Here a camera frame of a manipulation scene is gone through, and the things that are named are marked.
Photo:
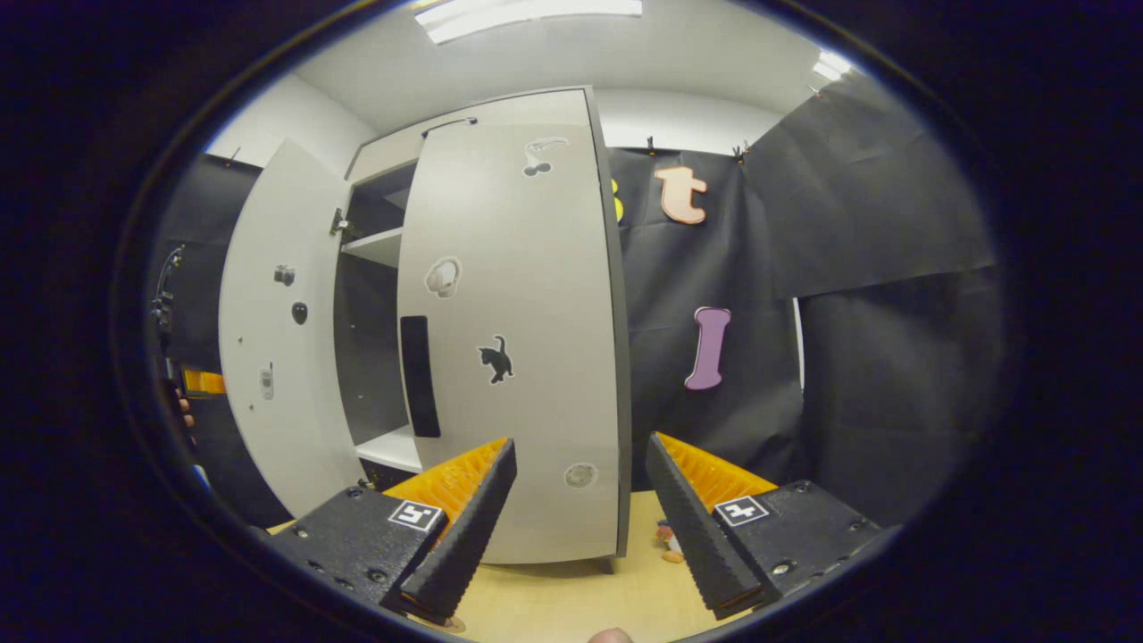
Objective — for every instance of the white cabinet shelf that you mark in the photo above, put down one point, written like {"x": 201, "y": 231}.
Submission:
{"x": 393, "y": 451}
{"x": 379, "y": 246}

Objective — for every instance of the white and grey cabinet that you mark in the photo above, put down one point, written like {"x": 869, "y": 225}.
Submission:
{"x": 366, "y": 357}

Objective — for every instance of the large ceiling light panel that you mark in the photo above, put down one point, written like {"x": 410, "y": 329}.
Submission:
{"x": 527, "y": 13}

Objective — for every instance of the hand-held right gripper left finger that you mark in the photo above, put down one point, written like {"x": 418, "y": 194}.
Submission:
{"x": 469, "y": 527}

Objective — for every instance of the penguin plush toy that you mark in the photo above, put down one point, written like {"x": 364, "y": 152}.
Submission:
{"x": 670, "y": 540}

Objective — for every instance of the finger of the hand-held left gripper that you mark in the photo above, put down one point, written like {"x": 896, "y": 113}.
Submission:
{"x": 205, "y": 382}

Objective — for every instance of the black backdrop cloth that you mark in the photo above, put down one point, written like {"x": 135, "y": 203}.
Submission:
{"x": 875, "y": 313}
{"x": 201, "y": 205}

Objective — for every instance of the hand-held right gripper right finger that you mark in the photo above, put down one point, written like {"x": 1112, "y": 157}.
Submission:
{"x": 692, "y": 527}

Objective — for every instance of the white cabinet door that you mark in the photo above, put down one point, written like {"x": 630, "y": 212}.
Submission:
{"x": 536, "y": 313}
{"x": 268, "y": 223}

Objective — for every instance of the small ceiling light panel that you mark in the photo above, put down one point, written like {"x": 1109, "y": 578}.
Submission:
{"x": 832, "y": 66}

